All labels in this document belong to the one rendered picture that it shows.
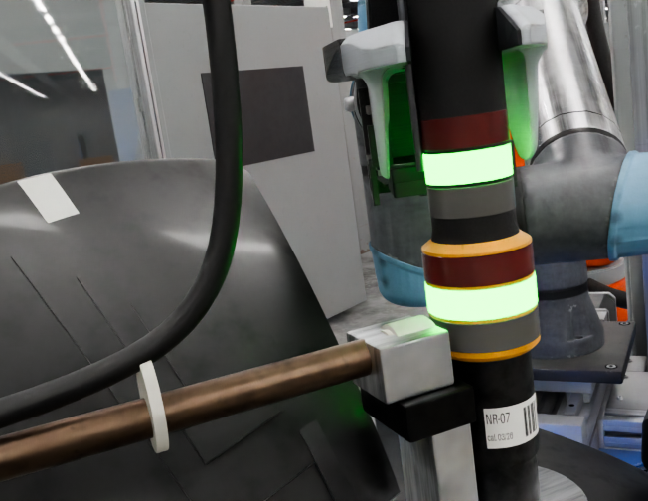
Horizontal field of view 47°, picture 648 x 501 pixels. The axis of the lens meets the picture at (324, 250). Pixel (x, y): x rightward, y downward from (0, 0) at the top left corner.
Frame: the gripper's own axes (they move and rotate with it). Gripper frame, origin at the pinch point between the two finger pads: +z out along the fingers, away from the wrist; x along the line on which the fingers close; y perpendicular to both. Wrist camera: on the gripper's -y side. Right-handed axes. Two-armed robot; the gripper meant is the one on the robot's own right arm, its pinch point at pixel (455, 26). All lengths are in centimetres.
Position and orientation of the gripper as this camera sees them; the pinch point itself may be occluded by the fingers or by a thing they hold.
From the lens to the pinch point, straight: 28.2
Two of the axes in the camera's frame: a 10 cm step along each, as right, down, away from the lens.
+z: -0.3, 1.9, -9.8
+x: -9.9, 1.3, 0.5
